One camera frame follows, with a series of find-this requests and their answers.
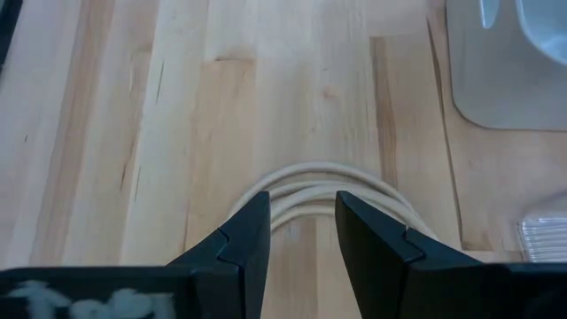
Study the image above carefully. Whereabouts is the black aluminium rig frame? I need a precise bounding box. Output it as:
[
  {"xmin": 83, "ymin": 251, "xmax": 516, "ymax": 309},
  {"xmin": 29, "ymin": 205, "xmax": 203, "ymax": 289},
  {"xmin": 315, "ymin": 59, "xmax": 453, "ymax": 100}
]
[{"xmin": 0, "ymin": 0, "xmax": 23, "ymax": 67}]

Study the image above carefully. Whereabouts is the cream USB cable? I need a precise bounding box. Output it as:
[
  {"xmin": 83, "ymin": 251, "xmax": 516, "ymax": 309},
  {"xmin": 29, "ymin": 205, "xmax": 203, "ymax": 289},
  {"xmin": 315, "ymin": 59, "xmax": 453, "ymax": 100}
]
[{"xmin": 228, "ymin": 161, "xmax": 439, "ymax": 243}]

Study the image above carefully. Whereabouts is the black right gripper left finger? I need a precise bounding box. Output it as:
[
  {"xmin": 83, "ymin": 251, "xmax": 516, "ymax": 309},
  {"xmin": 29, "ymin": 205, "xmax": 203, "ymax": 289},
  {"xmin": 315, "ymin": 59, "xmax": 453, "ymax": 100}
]
[{"xmin": 166, "ymin": 191, "xmax": 272, "ymax": 319}]

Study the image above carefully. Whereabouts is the clear plastic bin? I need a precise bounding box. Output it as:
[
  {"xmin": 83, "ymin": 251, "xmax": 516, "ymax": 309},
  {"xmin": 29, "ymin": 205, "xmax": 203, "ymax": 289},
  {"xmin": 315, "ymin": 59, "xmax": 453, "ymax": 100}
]
[{"xmin": 516, "ymin": 190, "xmax": 567, "ymax": 263}]

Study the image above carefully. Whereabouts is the white plastic bin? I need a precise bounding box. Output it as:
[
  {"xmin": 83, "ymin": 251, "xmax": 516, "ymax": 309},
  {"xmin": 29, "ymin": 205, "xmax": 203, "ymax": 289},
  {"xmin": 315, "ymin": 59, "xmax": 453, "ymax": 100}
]
[{"xmin": 445, "ymin": 0, "xmax": 567, "ymax": 132}]

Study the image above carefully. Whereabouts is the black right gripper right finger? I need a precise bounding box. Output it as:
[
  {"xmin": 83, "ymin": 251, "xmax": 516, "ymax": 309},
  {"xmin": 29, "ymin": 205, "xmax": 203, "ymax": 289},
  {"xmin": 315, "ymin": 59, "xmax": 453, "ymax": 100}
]
[{"xmin": 334, "ymin": 191, "xmax": 484, "ymax": 319}]

